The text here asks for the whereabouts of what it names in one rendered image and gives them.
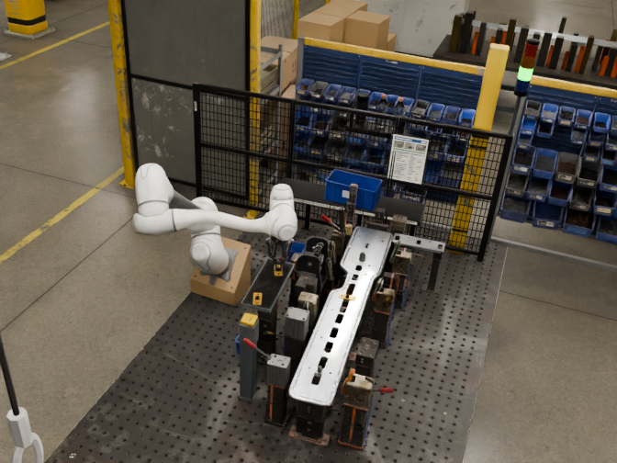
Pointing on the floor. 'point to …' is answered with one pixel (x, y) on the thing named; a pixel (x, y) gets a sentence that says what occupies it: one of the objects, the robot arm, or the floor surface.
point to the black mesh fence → (322, 154)
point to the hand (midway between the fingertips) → (278, 263)
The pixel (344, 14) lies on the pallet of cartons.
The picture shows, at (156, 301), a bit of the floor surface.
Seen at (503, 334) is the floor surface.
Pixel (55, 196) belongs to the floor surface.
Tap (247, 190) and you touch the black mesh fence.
